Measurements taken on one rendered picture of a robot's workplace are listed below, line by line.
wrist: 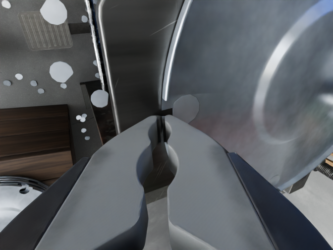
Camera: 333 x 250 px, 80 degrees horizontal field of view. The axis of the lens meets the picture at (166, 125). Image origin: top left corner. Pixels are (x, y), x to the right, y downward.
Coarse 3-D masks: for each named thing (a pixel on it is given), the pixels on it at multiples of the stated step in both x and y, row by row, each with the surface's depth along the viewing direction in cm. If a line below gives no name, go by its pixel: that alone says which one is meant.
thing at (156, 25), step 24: (120, 0) 9; (144, 0) 10; (168, 0) 10; (120, 24) 10; (144, 24) 10; (168, 24) 11; (120, 48) 10; (144, 48) 11; (168, 48) 11; (120, 72) 11; (144, 72) 11; (120, 96) 11; (144, 96) 12; (120, 120) 12; (168, 168) 16; (144, 192) 16
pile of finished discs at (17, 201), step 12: (0, 180) 52; (12, 180) 53; (24, 180) 55; (36, 180) 58; (0, 192) 52; (12, 192) 53; (24, 192) 56; (36, 192) 56; (0, 204) 54; (12, 204) 55; (24, 204) 57; (0, 216) 55; (12, 216) 56; (0, 228) 56
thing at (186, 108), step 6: (186, 96) 13; (192, 96) 13; (174, 102) 13; (180, 102) 13; (186, 102) 13; (192, 102) 14; (198, 102) 14; (174, 108) 13; (180, 108) 13; (186, 108) 14; (192, 108) 14; (198, 108) 14; (174, 114) 13; (180, 114) 14; (186, 114) 14; (192, 114) 14; (186, 120) 14
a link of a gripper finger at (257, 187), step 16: (240, 160) 8; (240, 176) 7; (256, 176) 7; (256, 192) 6; (272, 192) 6; (256, 208) 6; (272, 208) 6; (288, 208) 6; (272, 224) 6; (288, 224) 6; (304, 224) 6; (272, 240) 5; (288, 240) 5; (304, 240) 5; (320, 240) 5
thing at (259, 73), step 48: (192, 0) 10; (240, 0) 12; (288, 0) 13; (192, 48) 12; (240, 48) 13; (288, 48) 14; (240, 96) 15; (288, 96) 17; (240, 144) 18; (288, 144) 22
